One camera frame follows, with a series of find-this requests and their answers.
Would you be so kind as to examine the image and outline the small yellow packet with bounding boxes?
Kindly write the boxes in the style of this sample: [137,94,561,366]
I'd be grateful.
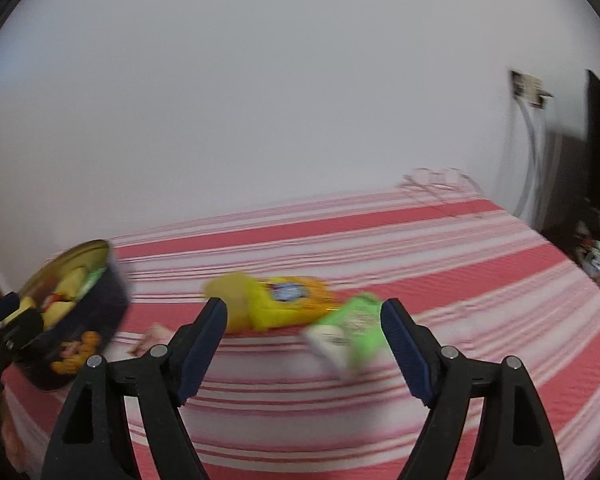
[245,276,339,332]

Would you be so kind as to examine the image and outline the dark blue cookie tin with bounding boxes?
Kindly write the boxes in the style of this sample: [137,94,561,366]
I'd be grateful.
[12,240,131,392]

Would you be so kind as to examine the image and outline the worn yellow sponge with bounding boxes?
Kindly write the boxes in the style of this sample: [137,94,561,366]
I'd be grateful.
[44,300,77,330]

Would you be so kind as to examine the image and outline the striped pink bed sheet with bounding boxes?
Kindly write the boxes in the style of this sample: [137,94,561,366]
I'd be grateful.
[2,187,600,480]

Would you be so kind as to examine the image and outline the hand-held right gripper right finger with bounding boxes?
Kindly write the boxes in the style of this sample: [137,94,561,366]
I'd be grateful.
[380,297,566,480]

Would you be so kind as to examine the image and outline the small brown wrapper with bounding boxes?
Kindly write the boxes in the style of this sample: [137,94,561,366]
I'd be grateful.
[130,324,172,359]

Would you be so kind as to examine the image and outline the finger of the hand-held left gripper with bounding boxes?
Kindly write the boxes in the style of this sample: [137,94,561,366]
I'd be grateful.
[0,291,22,329]
[0,308,45,391]

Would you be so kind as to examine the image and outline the white cable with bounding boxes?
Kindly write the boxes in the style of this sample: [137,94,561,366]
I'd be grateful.
[495,102,539,222]

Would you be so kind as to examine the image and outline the wire-rimmed eyeglasses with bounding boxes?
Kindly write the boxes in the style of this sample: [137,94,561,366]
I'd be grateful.
[402,166,481,197]

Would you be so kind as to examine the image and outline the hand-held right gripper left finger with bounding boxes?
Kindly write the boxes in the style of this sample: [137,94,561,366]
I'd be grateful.
[40,296,229,480]

